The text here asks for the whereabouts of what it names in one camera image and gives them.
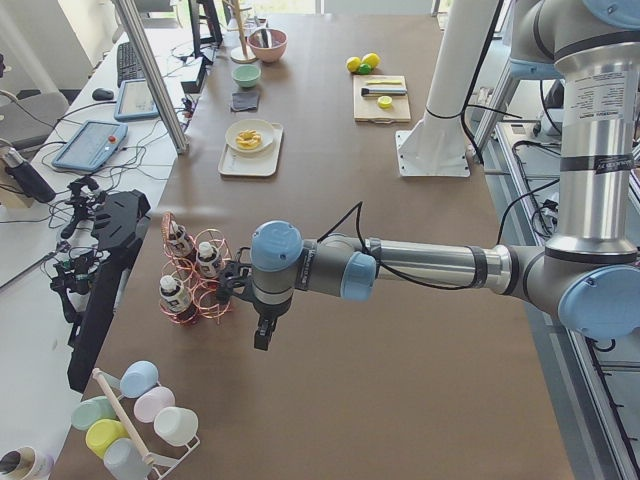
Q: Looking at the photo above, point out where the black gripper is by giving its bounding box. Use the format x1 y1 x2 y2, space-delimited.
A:
215 247 276 351

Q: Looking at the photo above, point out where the tea bottle white cap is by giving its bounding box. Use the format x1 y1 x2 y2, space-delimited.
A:
196 241 222 279

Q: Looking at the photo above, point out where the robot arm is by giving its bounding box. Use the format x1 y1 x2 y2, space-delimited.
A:
216 1 639 350

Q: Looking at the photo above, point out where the cream rectangular serving tray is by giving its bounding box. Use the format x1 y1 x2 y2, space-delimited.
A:
218 119 283 177

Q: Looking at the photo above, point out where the cup rack with pastel cups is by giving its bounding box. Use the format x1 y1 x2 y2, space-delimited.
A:
71 360 201 479

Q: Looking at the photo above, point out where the white round plate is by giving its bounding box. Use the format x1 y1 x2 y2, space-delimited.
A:
225 119 275 153

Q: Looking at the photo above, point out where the grey folded cloth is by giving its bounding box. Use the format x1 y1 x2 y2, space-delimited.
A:
230 91 260 112

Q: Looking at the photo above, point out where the blue teach pendant near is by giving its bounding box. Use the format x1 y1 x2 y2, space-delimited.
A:
51 121 128 172

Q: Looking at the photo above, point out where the blue teach pendant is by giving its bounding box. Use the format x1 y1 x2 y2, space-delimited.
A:
114 79 159 122
51 121 128 172

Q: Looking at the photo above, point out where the mint green bowl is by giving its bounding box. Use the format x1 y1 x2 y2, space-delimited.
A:
232 64 261 88

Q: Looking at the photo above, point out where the lemon half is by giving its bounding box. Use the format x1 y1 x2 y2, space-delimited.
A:
377 95 393 109

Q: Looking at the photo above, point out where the steel muddler black tip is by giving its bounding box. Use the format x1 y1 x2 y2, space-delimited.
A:
360 85 407 97

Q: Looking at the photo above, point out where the bamboo cutting board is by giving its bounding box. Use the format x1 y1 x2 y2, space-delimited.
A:
352 75 411 123

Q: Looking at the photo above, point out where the blue teach pendant far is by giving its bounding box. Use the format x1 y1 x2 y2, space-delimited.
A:
114 79 159 122

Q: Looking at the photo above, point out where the yellow plastic knife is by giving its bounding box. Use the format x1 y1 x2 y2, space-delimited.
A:
365 76 403 85

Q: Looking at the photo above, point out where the wooden glass stand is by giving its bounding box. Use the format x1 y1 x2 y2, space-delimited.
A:
224 0 257 64

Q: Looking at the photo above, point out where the green lime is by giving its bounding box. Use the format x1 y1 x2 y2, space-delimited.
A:
356 63 373 75

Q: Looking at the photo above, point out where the whole lemon lower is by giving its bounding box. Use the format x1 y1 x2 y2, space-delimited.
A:
346 57 362 73

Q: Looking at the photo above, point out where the whole lemon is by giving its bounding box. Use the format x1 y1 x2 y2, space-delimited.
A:
362 52 381 69
346 57 362 73

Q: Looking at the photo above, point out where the pink bowl of ice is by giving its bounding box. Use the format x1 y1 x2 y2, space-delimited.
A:
248 28 288 63

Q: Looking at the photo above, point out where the black computer mouse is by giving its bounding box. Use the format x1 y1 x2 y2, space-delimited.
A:
92 88 114 102

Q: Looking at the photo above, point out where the whole lemon upper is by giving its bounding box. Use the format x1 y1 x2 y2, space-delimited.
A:
362 52 381 69

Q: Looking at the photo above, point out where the metal ice scoop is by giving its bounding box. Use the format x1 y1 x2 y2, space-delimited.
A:
255 28 273 49

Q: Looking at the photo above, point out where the black keyboard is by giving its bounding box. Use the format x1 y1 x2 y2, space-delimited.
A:
116 42 145 87

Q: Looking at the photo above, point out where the black water bottle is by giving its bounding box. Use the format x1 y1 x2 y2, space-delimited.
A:
1 146 56 203

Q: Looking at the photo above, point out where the copper wire bottle rack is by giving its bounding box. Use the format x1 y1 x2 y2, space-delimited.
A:
160 212 231 321

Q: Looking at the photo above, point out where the braided ring pastry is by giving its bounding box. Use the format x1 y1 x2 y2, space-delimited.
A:
235 130 262 150

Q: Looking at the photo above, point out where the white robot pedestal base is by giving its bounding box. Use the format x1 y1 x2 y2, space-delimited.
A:
396 0 503 177

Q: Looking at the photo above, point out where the aluminium frame post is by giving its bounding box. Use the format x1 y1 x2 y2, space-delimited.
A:
113 0 189 154

